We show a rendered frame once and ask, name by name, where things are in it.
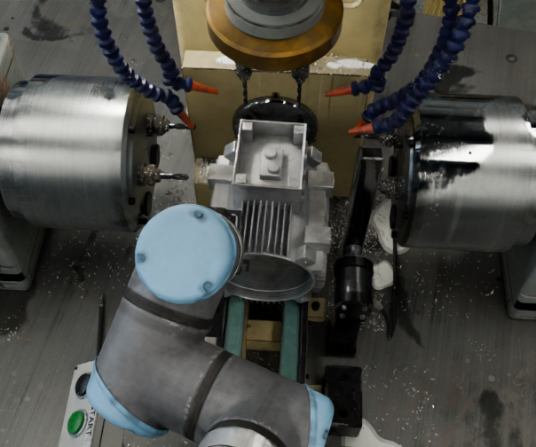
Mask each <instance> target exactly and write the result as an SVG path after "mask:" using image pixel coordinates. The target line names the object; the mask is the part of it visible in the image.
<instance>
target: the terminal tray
mask: <svg viewBox="0 0 536 447"><path fill-rule="evenodd" d="M246 123H249V124H250V127H249V128H246V127H245V124H246ZM296 127H300V128H301V131H296ZM306 130H307V123H295V122H269V121H256V120H243V119H240V130H239V136H238V143H237V150H236V156H235V163H234V170H233V182H232V189H233V190H232V203H233V207H234V209H236V208H241V202H242V201H243V206H244V207H247V206H248V200H249V205H250V206H253V205H254V200H255V201H256V206H259V205H260V200H261V201H262V206H265V205H266V201H268V206H272V202H274V207H278V205H279V203H280V207H281V208H284V206H285V203H286V209H288V210H290V206H291V205H292V211H294V212H296V213H297V214H300V211H301V212H302V211H303V196H304V184H305V171H306V159H307V146H308V142H307V141H306ZM239 176H243V177H244V179H243V180H242V181H240V180H239V179H238V177H239ZM294 179H295V180H296V181H297V184H292V183H291V181H292V180H294Z"/></svg>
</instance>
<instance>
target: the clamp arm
mask: <svg viewBox="0 0 536 447"><path fill-rule="evenodd" d="M382 163H383V148H381V147H364V146H362V147H360V151H359V160H358V165H357V170H356V176H355V180H354V185H353V190H352V195H351V204H350V209H349V214H348V219H347V224H346V230H345V234H344V240H343V253H344V254H345V255H347V253H348V252H349V248H350V251H355V247H357V251H358V252H359V250H360V254H361V255H362V251H363V247H364V243H365V239H366V235H367V228H368V225H369V220H370V216H371V213H372V208H373V205H374V197H375V194H376V190H377V185H378V182H379V178H380V174H381V170H382ZM348 247H349V248H348Z"/></svg>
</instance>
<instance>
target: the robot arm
mask: <svg viewBox="0 0 536 447"><path fill-rule="evenodd" d="M232 214H235V215H236V216H237V217H238V222H237V227H236V224H235V222H236V216H232ZM243 218H244V212H243V211H241V210H229V209H226V208H218V207H204V206H201V205H196V204H182V205H176V206H173V207H170V208H166V209H164V210H163V211H162V212H160V213H159V214H157V215H156V216H154V217H153V218H152V219H151V220H150V221H149V222H148V223H147V224H146V226H145V227H144V229H143V230H142V232H141V233H140V235H139V238H138V242H137V245H136V250H135V264H136V266H135V268H134V271H133V272H132V275H131V277H130V281H129V283H128V285H127V288H126V290H125V292H124V294H123V297H122V300H121V302H120V305H119V307H118V310H117V311H116V313H115V316H114V320H113V322H112V324H111V326H110V329H109V331H108V333H107V336H106V339H105V341H104V344H103V346H102V349H101V351H100V352H99V355H98V356H97V357H96V358H95V360H94V363H93V371H92V373H91V377H90V380H89V383H88V386H87V390H86V393H87V398H88V400H89V402H90V404H91V406H92V408H93V409H94V410H95V411H96V412H97V413H98V414H99V415H100V416H102V417H103V418H104V419H105V420H107V421H109V422H110V423H112V424H114V425H115V426H117V427H119V428H121V429H127V430H129V431H131V432H132V434H135V435H140V436H143V437H150V438H156V437H161V436H163V435H165V434H167V433H168V432H169V431H170V430H171V431H173V432H175V433H177V434H179V435H182V436H184V437H185V438H187V439H189V440H191V441H193V442H196V443H198V444H199V447H324V446H325V442H326V440H327V434H328V432H329V429H330V426H331V423H332V419H333V416H334V405H333V403H332V401H331V400H330V399H329V398H328V397H327V396H324V395H322V394H320V393H319V392H317V391H315V390H313V389H311V387H310V386H309V385H307V384H300V383H298V382H296V381H293V380H291V379H289V378H287V377H284V376H282V375H280V374H278V373H275V372H273V371H271V370H268V369H266V368H264V367H262V366H260V365H257V364H255V363H252V362H250V361H248V360H247V359H244V358H242V357H239V356H236V355H234V354H232V353H230V352H228V351H226V349H222V348H220V347H218V346H216V345H214V344H212V343H209V342H207V341H205V340H204V339H205V337H215V338H217V337H219V336H220V334H221V332H222V326H223V322H224V296H225V287H226V285H227V283H228V282H229V281H230V280H231V279H232V278H233V277H234V276H235V275H240V274H241V272H242V271H245V272H247V271H248V270H249V260H246V259H243V256H244V246H243V241H242V237H241V235H240V232H241V230H243Z"/></svg>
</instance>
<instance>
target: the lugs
mask: <svg viewBox="0 0 536 447"><path fill-rule="evenodd" d="M237 143H238V142H237V141H233V142H231V143H230V144H229V145H226V146H225V151H224V157H225V158H226V159H227V160H229V161H231V162H233V161H235V156H236V150H237ZM321 162H322V152H320V151H319V150H318V149H316V148H315V147H313V146H310V147H309V148H307V159H306V163H307V164H309V165H310V166H311V167H312V168H314V167H316V166H318V165H319V164H321ZM316 253H317V252H316V251H315V250H314V249H312V248H310V247H308V246H306V245H304V246H301V247H298V248H296V258H295V262H296V263H299V264H301V265H302V266H303V267H305V268H306V267H309V266H311V265H313V264H315V263H316ZM293 300H294V301H296V302H299V303H303V302H308V301H310V300H311V293H307V294H305V295H303V296H301V297H298V298H295V299H293Z"/></svg>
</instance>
